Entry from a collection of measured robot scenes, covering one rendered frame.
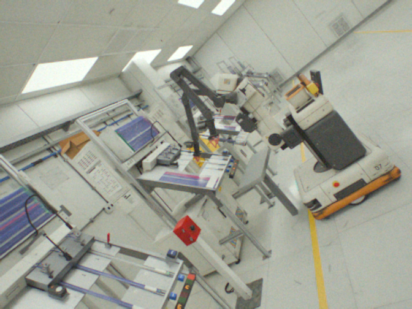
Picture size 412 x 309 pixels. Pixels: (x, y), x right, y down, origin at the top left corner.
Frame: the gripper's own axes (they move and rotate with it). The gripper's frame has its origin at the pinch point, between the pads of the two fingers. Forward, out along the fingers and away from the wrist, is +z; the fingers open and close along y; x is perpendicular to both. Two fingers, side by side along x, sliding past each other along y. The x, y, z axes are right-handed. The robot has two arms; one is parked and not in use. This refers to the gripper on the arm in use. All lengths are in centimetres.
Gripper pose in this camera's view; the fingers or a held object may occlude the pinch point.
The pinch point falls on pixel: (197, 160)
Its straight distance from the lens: 261.8
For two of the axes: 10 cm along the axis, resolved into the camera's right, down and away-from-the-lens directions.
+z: 0.8, 9.2, 3.9
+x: 9.6, 0.4, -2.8
